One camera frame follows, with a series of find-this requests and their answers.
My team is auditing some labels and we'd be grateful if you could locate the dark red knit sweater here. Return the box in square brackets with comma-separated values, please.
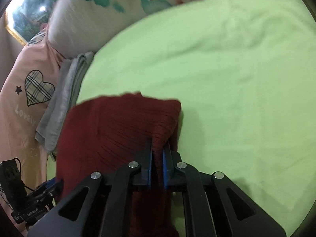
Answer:
[55, 91, 183, 237]

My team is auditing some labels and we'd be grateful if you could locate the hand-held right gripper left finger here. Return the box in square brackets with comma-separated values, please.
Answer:
[27, 138, 153, 237]

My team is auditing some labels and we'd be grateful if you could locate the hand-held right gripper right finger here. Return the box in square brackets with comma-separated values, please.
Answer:
[162, 142, 287, 237]

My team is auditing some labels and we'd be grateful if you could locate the folded grey cloth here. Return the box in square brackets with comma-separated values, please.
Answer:
[35, 51, 95, 155]

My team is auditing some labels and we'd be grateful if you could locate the light green bed sheet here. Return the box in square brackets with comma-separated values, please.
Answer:
[46, 0, 315, 237]

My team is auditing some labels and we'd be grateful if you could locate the gold framed wall picture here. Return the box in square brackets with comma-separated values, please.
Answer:
[5, 0, 72, 46]

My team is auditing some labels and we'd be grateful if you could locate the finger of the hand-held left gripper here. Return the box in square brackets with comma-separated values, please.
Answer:
[37, 178, 65, 199]

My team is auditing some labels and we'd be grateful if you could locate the pink pillow with plaid heart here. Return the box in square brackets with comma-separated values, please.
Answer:
[0, 26, 65, 234]

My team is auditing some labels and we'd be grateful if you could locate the white floral quilt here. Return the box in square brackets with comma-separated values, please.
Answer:
[48, 0, 294, 60]

